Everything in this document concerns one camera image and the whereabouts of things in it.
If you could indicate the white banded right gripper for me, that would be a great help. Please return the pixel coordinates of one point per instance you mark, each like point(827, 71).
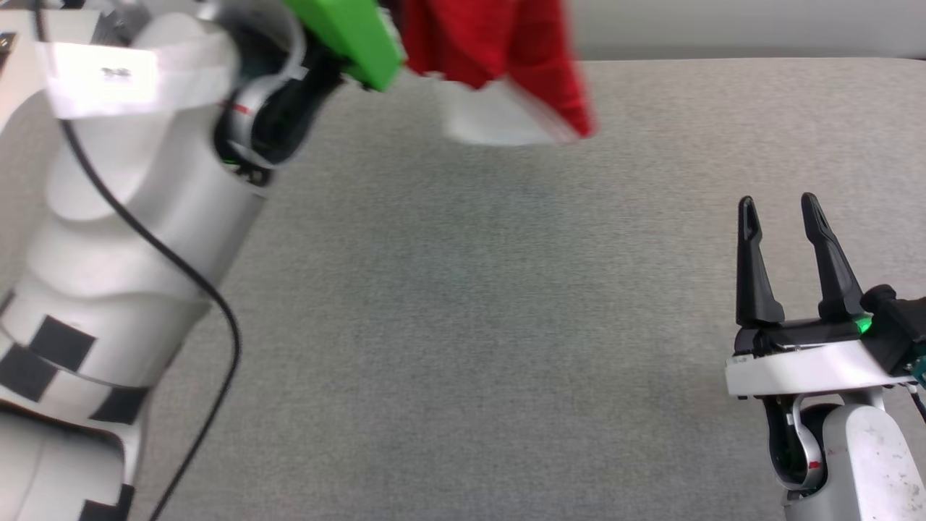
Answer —
point(796, 369)

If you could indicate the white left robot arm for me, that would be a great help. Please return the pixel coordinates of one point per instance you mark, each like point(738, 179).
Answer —
point(108, 239)

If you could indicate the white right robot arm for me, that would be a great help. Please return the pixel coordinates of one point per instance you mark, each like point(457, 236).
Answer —
point(868, 463)

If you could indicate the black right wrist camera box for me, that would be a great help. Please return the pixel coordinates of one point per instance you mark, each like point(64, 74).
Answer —
point(897, 318)

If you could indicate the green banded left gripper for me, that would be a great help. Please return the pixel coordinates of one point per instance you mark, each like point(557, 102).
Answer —
point(347, 36)

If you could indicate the red white sleeved garment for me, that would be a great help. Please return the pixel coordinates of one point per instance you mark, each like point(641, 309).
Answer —
point(506, 43)

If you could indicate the white paper label tape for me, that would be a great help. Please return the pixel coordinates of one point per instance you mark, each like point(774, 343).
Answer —
point(108, 76)

